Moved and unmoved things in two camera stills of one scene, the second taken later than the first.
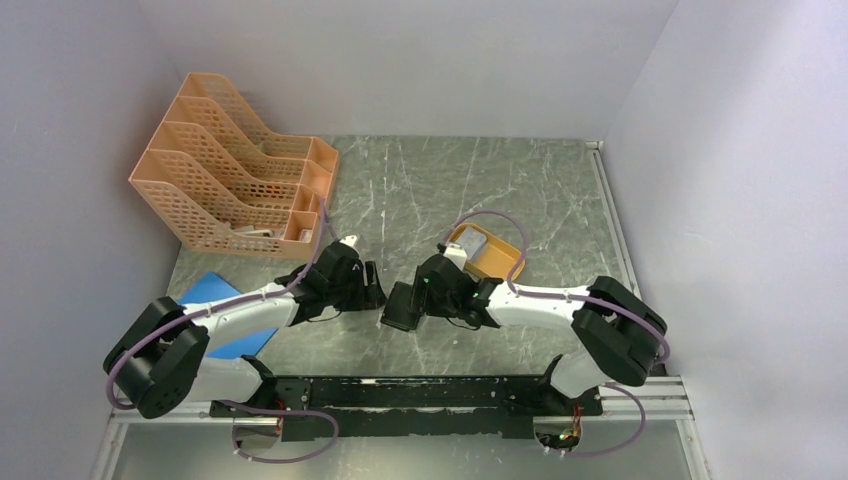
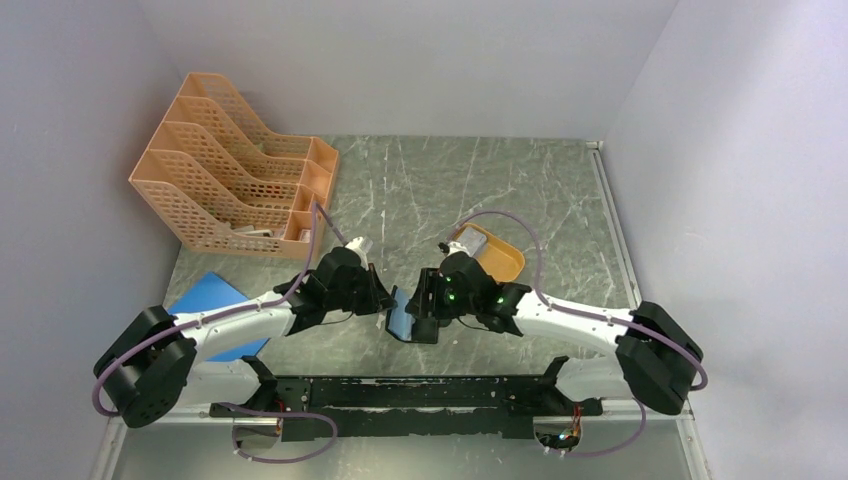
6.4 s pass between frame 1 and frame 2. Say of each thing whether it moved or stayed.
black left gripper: stayed
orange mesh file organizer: stayed
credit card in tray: stayed
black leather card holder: moved
